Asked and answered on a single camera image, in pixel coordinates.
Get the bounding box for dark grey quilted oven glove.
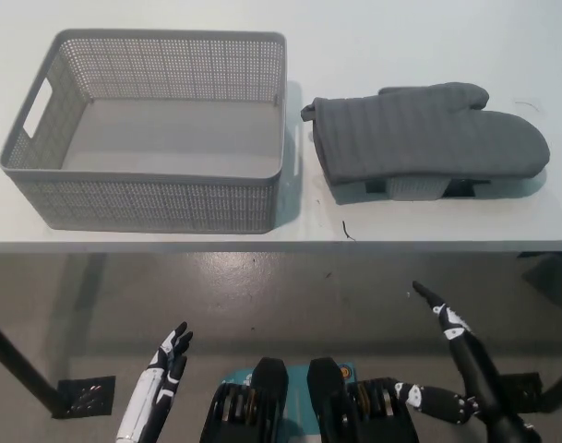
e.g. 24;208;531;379
299;81;551;186

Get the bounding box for large grey perforated plastic basket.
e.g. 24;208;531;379
0;29;305;235

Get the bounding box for black metal table leg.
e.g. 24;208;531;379
0;313;63;419

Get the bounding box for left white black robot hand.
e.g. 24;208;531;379
114;321;195;443

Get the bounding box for black robot body teal tops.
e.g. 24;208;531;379
199;355;420;443

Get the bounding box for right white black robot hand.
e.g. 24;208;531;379
392;281;545;443

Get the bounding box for small grey perforated plastic basket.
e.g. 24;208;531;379
387;176;450;202

